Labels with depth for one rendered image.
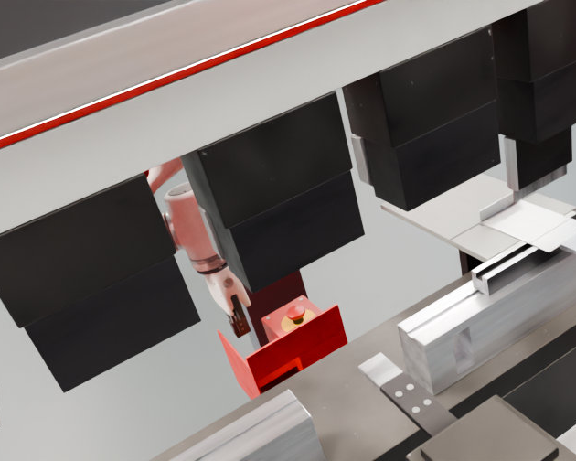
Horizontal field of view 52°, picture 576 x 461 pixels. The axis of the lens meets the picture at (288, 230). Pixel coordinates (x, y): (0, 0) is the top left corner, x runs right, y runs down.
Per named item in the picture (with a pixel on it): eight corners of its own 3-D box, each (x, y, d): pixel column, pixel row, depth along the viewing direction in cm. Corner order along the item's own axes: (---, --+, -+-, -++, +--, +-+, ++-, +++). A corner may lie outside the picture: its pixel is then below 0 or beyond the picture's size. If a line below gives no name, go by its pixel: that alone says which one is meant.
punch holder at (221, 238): (328, 209, 72) (295, 79, 64) (368, 233, 65) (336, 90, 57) (218, 263, 67) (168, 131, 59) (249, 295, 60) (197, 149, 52)
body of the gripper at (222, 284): (240, 257, 112) (258, 305, 116) (219, 242, 120) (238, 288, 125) (204, 275, 109) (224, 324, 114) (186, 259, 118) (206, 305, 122)
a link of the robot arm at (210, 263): (237, 245, 111) (241, 259, 112) (219, 233, 119) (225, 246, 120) (197, 265, 108) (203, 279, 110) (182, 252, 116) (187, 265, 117)
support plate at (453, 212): (457, 169, 112) (456, 165, 111) (577, 212, 90) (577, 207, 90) (380, 209, 106) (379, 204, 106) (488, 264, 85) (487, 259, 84)
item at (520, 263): (572, 228, 91) (571, 210, 89) (589, 234, 88) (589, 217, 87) (473, 287, 85) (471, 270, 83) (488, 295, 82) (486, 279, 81)
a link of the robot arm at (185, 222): (184, 266, 110) (231, 250, 110) (157, 204, 104) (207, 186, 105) (183, 249, 117) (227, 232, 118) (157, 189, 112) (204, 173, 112)
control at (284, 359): (315, 337, 132) (295, 272, 124) (357, 373, 119) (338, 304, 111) (238, 383, 126) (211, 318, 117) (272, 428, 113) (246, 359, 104)
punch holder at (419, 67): (454, 146, 78) (439, 19, 70) (504, 162, 71) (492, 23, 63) (362, 192, 73) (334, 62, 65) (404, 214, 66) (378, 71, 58)
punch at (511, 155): (560, 172, 84) (559, 109, 79) (572, 176, 82) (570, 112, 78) (508, 200, 81) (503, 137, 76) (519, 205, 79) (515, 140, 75)
